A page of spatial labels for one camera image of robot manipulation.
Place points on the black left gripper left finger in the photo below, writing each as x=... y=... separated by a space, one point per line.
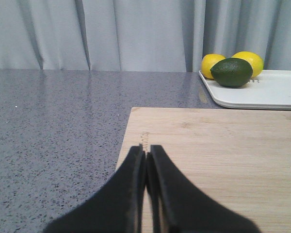
x=116 y=207

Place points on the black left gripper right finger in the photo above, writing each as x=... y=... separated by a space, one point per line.
x=178 y=206

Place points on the white rectangular tray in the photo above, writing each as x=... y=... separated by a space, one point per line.
x=270 y=90

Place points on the wooden cutting board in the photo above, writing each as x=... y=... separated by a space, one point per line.
x=240 y=158

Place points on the green lime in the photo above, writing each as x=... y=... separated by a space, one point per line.
x=232 y=72

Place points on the left yellow lemon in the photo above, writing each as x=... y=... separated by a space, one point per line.
x=208 y=62

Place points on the yellow lemon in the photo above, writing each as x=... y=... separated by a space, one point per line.
x=208 y=62
x=253 y=59

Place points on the right yellow lemon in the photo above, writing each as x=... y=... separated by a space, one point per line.
x=253 y=59

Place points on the grey curtain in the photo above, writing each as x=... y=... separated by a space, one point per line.
x=141 y=35

